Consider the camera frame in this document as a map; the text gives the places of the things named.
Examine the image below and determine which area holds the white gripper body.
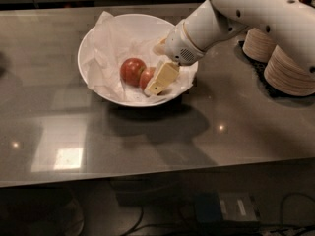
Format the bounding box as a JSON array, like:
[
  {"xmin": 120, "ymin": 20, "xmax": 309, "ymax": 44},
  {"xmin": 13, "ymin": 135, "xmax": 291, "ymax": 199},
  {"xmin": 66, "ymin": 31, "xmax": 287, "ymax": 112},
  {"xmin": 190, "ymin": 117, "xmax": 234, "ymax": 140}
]
[{"xmin": 164, "ymin": 20, "xmax": 206, "ymax": 66}]

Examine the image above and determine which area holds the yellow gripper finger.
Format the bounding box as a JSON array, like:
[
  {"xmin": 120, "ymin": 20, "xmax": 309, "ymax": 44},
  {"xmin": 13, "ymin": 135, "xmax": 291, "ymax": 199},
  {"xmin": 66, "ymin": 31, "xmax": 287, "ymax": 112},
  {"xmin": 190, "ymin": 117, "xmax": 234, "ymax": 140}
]
[
  {"xmin": 144, "ymin": 61, "xmax": 180, "ymax": 95},
  {"xmin": 153, "ymin": 38, "xmax": 166, "ymax": 56}
]

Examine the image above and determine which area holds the red apple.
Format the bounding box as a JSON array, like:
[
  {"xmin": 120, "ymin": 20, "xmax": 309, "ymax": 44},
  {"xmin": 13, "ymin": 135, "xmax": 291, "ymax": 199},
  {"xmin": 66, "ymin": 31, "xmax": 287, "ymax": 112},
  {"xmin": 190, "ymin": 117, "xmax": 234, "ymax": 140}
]
[
  {"xmin": 139, "ymin": 67, "xmax": 156, "ymax": 90},
  {"xmin": 120, "ymin": 58, "xmax": 147, "ymax": 87}
]

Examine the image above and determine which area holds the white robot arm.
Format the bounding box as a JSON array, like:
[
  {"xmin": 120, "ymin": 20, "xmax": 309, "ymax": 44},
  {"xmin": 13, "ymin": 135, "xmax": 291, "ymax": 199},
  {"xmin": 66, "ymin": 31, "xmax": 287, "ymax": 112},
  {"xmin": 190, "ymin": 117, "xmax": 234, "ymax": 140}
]
[{"xmin": 145, "ymin": 0, "xmax": 315, "ymax": 95}]

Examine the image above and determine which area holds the white bowl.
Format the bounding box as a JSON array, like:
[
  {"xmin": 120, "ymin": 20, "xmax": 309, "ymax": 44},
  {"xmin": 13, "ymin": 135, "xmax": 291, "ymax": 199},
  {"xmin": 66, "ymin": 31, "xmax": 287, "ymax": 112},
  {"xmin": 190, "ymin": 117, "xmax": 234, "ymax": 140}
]
[{"xmin": 77, "ymin": 13, "xmax": 199, "ymax": 108}]

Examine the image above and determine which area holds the white crumpled paper liner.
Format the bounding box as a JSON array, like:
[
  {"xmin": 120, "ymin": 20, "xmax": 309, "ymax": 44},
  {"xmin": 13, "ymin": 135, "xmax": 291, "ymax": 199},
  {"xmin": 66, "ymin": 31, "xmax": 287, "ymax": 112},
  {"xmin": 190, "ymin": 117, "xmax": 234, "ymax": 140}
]
[{"xmin": 81, "ymin": 11, "xmax": 198, "ymax": 104}]

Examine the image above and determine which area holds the rear paper plate stack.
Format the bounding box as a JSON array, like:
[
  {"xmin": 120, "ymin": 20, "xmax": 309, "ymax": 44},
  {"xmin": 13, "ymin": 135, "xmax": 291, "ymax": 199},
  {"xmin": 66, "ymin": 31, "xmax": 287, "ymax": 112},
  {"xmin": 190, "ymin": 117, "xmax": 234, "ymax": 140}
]
[{"xmin": 242, "ymin": 29, "xmax": 276, "ymax": 63}]

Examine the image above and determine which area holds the black mat under plates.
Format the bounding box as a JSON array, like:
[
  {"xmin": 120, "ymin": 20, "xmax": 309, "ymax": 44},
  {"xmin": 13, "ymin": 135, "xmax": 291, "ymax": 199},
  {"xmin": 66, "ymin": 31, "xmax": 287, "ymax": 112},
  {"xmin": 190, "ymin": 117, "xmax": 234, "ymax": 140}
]
[{"xmin": 243, "ymin": 52, "xmax": 305, "ymax": 97}]

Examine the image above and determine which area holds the blue box under table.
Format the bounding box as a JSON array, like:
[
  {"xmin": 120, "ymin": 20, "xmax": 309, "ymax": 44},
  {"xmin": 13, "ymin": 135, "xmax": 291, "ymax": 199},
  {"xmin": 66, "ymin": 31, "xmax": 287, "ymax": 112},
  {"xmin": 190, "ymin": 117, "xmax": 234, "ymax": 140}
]
[{"xmin": 194, "ymin": 192, "xmax": 260, "ymax": 224}]

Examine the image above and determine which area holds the black cable under table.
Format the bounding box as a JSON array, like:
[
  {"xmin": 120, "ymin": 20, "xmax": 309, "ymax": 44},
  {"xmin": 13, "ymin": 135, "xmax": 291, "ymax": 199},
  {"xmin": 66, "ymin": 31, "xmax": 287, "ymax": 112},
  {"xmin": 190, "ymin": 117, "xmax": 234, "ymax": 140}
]
[{"xmin": 121, "ymin": 192, "xmax": 315, "ymax": 236}]

